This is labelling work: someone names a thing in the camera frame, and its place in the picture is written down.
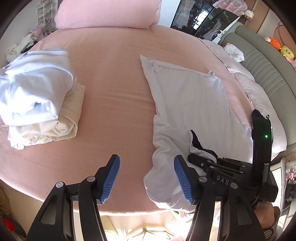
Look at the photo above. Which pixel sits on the crumpled clothes heap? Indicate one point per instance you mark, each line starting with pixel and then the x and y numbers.
pixel 20 46

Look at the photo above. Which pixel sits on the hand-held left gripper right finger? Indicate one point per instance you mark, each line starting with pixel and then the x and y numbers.
pixel 182 180

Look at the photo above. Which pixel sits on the white jacket with navy trim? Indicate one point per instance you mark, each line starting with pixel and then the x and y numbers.
pixel 192 104

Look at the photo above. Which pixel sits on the pink printed bag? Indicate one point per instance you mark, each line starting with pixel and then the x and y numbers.
pixel 291 173

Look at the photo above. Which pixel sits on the white and black wardrobe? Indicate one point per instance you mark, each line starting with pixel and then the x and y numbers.
pixel 196 20

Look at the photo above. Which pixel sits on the pink printed cloth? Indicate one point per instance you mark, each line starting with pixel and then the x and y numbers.
pixel 231 5

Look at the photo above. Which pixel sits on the orange carrot plush toy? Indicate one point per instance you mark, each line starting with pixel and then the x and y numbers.
pixel 274 42

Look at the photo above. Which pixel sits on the white drawer cabinet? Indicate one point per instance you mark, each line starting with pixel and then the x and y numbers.
pixel 279 166

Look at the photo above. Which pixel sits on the pink and white plush toy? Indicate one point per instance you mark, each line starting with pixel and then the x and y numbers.
pixel 292 63

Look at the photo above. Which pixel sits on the white shelf rack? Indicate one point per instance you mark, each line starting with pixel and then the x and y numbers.
pixel 46 14

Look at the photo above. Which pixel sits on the person's right hand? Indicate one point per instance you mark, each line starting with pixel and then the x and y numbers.
pixel 266 215

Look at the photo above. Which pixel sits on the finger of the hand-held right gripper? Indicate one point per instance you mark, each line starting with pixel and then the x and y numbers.
pixel 203 163

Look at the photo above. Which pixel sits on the white belted dress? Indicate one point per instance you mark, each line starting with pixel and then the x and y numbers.
pixel 34 88

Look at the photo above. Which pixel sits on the red object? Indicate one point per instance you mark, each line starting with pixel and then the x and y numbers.
pixel 9 225

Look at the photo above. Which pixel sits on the pink checked pillow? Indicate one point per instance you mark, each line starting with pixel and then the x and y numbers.
pixel 266 104
pixel 217 49

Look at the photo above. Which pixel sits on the pink sheeted bed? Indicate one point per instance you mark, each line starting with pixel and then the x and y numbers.
pixel 115 81

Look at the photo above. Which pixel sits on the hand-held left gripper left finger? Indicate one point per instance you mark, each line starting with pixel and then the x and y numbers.
pixel 111 178

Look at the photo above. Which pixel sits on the grey padded headboard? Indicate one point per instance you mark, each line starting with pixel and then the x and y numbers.
pixel 266 62

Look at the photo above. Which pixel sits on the yellow plush toy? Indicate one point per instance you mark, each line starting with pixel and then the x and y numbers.
pixel 287 52

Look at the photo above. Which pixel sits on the small cream plush toy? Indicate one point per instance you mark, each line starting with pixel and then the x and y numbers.
pixel 249 15

